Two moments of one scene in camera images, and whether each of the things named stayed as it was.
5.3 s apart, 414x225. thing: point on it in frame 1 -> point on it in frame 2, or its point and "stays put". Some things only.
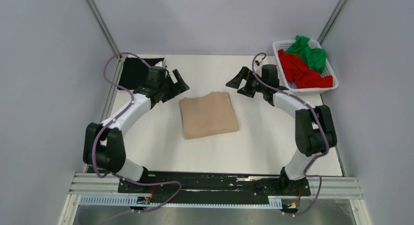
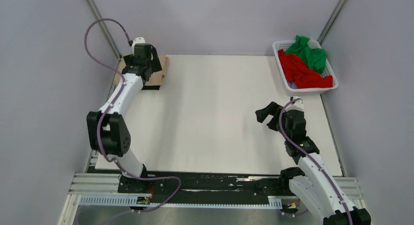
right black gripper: (247, 74) -> (272, 109)
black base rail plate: (203, 187) stays put
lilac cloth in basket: (292, 84) stays put
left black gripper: (177, 88) -> (155, 64)
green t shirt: (315, 57) stays put
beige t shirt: (210, 114) -> (156, 78)
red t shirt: (304, 76) stays put
